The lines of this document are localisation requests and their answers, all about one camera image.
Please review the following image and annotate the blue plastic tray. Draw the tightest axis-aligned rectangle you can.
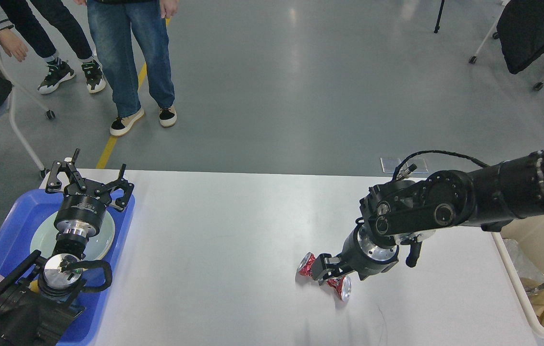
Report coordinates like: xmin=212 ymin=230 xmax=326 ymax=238
xmin=0 ymin=190 xmax=136 ymax=346

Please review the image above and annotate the chair with black jacket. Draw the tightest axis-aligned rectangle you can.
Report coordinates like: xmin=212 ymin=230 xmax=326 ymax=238
xmin=469 ymin=0 xmax=544 ymax=74

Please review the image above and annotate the white office chair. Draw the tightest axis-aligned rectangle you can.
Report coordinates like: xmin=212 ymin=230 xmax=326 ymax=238
xmin=0 ymin=31 xmax=56 ymax=179

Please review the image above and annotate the large foil tray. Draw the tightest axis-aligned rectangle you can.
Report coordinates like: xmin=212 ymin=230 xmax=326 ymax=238
xmin=503 ymin=239 xmax=544 ymax=288

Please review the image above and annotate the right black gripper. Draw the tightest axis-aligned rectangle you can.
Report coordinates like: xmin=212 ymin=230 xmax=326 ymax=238
xmin=310 ymin=226 xmax=399 ymax=285

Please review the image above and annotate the person in black sneakers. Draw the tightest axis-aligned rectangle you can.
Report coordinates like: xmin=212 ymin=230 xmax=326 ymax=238
xmin=0 ymin=0 xmax=107 ymax=95

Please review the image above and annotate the small foil sheet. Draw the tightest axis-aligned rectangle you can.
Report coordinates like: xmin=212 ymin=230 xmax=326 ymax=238
xmin=520 ymin=278 xmax=544 ymax=296

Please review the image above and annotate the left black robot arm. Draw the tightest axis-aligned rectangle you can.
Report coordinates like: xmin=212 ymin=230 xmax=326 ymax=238
xmin=0 ymin=149 xmax=135 ymax=346

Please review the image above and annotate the green ceramic plate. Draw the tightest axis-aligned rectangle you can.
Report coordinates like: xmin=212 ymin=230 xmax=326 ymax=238
xmin=29 ymin=211 xmax=115 ymax=260

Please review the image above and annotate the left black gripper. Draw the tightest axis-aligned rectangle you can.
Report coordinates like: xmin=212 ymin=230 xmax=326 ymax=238
xmin=46 ymin=148 xmax=136 ymax=237

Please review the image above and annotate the person in blue jeans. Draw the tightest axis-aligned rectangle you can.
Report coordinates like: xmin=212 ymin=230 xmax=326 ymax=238
xmin=78 ymin=0 xmax=179 ymax=136

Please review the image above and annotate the teal ceramic mug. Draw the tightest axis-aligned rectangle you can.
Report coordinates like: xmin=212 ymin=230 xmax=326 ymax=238
xmin=29 ymin=280 xmax=40 ymax=293

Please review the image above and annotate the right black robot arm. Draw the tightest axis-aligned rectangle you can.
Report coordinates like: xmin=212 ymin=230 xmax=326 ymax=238
xmin=304 ymin=149 xmax=544 ymax=283

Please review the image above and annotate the crushed red soda can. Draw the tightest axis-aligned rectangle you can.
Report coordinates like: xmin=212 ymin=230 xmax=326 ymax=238
xmin=297 ymin=252 xmax=352 ymax=302

